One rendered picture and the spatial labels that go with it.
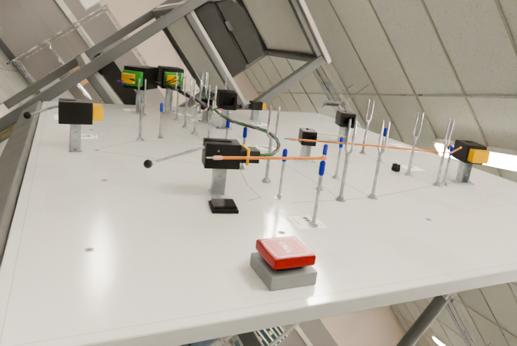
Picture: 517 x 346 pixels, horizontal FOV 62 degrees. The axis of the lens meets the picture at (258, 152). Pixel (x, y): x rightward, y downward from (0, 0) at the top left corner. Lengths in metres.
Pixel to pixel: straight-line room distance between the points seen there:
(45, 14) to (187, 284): 7.93
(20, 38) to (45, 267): 7.86
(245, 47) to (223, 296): 1.39
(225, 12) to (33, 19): 6.76
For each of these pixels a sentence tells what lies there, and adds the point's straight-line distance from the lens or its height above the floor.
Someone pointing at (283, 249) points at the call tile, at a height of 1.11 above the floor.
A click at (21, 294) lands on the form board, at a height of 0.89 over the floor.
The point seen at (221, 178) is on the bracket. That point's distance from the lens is 0.69.
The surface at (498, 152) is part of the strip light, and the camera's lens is 3.98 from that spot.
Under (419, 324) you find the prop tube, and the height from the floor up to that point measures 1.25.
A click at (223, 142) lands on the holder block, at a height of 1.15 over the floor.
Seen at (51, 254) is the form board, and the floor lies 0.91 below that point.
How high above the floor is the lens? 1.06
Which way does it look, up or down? 11 degrees up
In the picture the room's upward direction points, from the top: 54 degrees clockwise
